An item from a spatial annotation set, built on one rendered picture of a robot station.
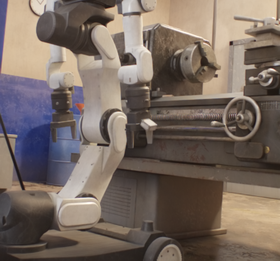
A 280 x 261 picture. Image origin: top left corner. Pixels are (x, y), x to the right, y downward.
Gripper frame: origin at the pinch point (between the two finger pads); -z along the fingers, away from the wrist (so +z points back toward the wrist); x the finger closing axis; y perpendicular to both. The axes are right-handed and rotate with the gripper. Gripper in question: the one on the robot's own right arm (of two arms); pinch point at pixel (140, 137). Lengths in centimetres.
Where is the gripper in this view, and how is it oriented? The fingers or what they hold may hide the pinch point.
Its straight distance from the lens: 162.8
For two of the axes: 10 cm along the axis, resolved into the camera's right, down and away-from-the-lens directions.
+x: 6.7, -1.0, 7.4
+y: -7.4, 0.0, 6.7
